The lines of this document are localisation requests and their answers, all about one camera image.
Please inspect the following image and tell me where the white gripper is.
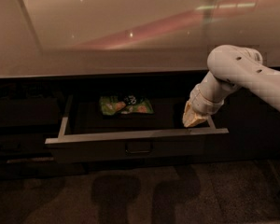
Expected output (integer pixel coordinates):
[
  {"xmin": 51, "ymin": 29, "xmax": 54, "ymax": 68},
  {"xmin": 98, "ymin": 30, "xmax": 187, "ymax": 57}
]
[{"xmin": 182, "ymin": 85, "xmax": 224, "ymax": 128}]

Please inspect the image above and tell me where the dark drawer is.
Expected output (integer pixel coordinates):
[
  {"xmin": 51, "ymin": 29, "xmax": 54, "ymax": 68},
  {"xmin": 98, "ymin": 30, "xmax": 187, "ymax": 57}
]
[
  {"xmin": 0, "ymin": 160, "xmax": 86, "ymax": 180},
  {"xmin": 82, "ymin": 156, "xmax": 189, "ymax": 172},
  {"xmin": 46, "ymin": 96, "xmax": 229, "ymax": 163},
  {"xmin": 0, "ymin": 98, "xmax": 60, "ymax": 128},
  {"xmin": 0, "ymin": 133, "xmax": 50, "ymax": 156}
]

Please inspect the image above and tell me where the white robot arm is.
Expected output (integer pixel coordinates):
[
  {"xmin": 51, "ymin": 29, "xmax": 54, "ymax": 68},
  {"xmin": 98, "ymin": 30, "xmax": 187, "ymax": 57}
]
[{"xmin": 182, "ymin": 45, "xmax": 280, "ymax": 128}]

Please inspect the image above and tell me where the green snack bag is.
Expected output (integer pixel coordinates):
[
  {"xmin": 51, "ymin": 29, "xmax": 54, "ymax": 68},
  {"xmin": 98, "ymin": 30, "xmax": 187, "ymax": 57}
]
[{"xmin": 99, "ymin": 95, "xmax": 154, "ymax": 116}]

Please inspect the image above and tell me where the dark cabinet door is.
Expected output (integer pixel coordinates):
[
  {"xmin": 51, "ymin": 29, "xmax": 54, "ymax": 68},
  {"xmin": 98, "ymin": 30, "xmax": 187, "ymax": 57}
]
[{"xmin": 204, "ymin": 89, "xmax": 280, "ymax": 161}]

